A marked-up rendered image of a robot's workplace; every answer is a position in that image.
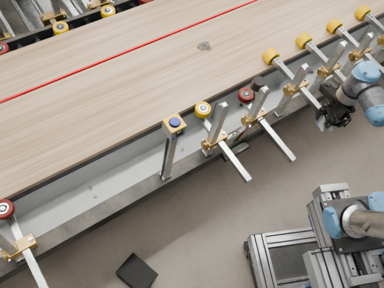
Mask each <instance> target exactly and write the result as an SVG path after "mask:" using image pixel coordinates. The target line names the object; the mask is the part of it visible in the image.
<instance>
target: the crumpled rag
mask: <svg viewBox="0 0 384 288"><path fill-rule="evenodd" d="M209 44H210V42H208V41H203V42H202V43H199V44H198V46H197V49H200V50H202V51H204V50H208V51H210V50H211V49H212V47H211V46H210V45H209Z"/></svg>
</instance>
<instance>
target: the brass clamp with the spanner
mask: <svg viewBox="0 0 384 288"><path fill-rule="evenodd" d="M262 108H263V107H261V109H262ZM266 115H267V111H266V110H265V111H264V112H261V110H260V111H259V113H258V115H257V117H256V118H254V119H252V120H251V119H250V118H249V117H248V116H247V114H246V115H245V116H242V117H241V123H242V124H243V126H244V127H246V126H247V125H248V124H251V125H252V124H254V123H256V122H257V120H258V119H259V118H260V117H265V116H266Z"/></svg>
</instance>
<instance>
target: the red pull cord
mask: <svg viewBox="0 0 384 288"><path fill-rule="evenodd" d="M255 1H258V0H251V1H248V2H246V3H243V4H241V5H239V6H236V7H234V8H231V9H228V10H226V11H223V12H221V13H218V14H216V15H213V16H211V17H208V18H206V19H203V20H201V21H198V22H196V23H193V24H191V25H188V26H186V27H183V28H181V29H178V30H176V31H173V32H171V33H168V34H166V35H163V36H161V37H158V38H156V39H153V40H150V41H148V42H145V43H143V44H141V45H138V46H136V47H133V48H130V49H128V50H125V51H123V52H121V53H118V54H116V55H113V56H110V57H108V58H105V59H103V60H101V61H98V62H96V63H93V64H90V65H88V66H85V67H83V68H80V69H78V70H75V71H72V72H70V73H68V74H65V75H63V76H60V77H58V78H55V79H52V80H50V81H48V82H45V83H43V84H40V85H38V86H35V87H32V88H30V89H28V90H25V91H23V92H20V93H18V94H15V95H12V96H10V97H7V98H5V99H2V100H0V104H1V103H4V102H6V101H9V100H11V99H14V98H16V97H19V96H21V95H24V94H26V93H29V92H31V91H34V90H36V89H39V88H41V87H44V86H46V85H49V84H51V83H53V82H56V81H58V80H61V79H64V78H66V77H69V76H71V75H73V74H76V73H78V72H81V71H84V70H86V69H89V68H91V67H93V66H96V65H98V64H101V63H104V62H106V61H109V60H111V59H113V58H116V57H118V56H121V55H123V54H126V53H128V52H131V51H133V50H136V49H138V48H140V47H143V46H146V45H148V44H151V43H153V42H156V41H158V40H160V39H163V38H166V37H168V36H171V35H173V34H176V33H178V32H180V31H183V30H186V29H188V28H191V27H193V26H195V25H198V24H200V23H203V22H206V21H208V20H210V19H213V18H215V17H218V16H220V15H223V14H226V13H228V12H230V11H233V10H235V9H238V8H240V7H243V6H246V5H248V4H250V3H253V2H255Z"/></svg>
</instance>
